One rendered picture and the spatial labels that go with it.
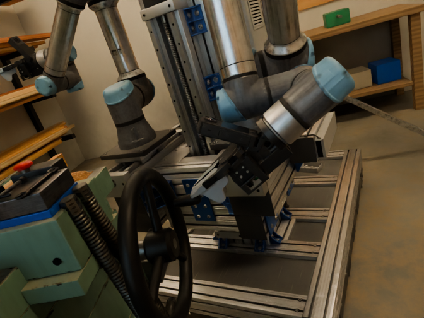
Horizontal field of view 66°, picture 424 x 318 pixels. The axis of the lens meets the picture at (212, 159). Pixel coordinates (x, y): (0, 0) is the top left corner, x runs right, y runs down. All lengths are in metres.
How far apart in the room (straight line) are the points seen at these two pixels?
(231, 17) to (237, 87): 0.13
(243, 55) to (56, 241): 0.46
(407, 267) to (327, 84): 1.22
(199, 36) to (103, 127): 3.42
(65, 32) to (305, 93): 0.95
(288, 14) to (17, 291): 0.78
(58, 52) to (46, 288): 0.95
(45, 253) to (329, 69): 0.52
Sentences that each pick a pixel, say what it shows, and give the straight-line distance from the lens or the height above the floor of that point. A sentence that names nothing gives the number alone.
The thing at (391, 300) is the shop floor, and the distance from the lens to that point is 1.54.
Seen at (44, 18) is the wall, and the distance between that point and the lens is 4.57.
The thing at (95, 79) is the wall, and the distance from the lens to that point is 4.35.
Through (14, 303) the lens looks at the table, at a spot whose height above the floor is 0.86.
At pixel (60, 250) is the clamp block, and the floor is 0.91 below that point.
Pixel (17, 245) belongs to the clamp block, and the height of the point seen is 0.93.
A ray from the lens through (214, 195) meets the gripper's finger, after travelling 0.64.
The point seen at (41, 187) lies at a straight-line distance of 0.53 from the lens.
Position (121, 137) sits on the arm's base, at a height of 0.87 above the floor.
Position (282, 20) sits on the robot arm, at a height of 1.10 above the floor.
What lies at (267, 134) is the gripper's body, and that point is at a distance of 0.58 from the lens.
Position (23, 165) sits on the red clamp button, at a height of 1.02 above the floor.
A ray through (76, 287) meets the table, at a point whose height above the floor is 0.86.
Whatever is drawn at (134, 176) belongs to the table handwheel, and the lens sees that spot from 0.55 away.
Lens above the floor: 1.13
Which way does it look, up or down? 21 degrees down
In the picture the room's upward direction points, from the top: 17 degrees counter-clockwise
